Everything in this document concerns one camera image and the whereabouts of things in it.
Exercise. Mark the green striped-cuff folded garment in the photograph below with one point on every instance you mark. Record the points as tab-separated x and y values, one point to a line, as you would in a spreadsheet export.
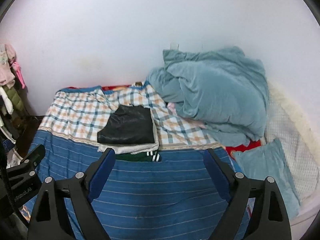
150	156

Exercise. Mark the pink hanging garment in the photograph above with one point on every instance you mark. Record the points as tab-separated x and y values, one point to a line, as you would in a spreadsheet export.
17	69

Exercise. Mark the teal pillow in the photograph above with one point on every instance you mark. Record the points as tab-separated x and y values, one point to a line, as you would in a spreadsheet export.
269	160

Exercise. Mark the white dotted mattress pad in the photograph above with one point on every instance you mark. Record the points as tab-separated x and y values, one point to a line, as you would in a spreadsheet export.
286	121

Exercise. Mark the plaid checked blanket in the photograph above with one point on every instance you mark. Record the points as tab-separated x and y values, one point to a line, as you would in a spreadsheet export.
79	114

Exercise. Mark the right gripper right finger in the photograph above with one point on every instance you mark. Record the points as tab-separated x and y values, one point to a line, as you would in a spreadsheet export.
269	219

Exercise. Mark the red under sheet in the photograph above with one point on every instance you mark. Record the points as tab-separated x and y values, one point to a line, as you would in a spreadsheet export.
242	148

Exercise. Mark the blue striped bed sheet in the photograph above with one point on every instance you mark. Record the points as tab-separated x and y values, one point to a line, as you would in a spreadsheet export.
171	199

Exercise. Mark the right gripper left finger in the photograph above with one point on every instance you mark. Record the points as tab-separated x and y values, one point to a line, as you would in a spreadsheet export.
49	217

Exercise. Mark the white fleece folded garment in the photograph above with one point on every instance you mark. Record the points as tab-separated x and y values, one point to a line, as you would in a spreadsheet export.
135	148

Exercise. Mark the black leather jacket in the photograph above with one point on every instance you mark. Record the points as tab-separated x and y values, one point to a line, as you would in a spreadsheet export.
128	125

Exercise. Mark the teal crumpled duvet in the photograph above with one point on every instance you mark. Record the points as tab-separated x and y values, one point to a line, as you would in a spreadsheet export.
224	89

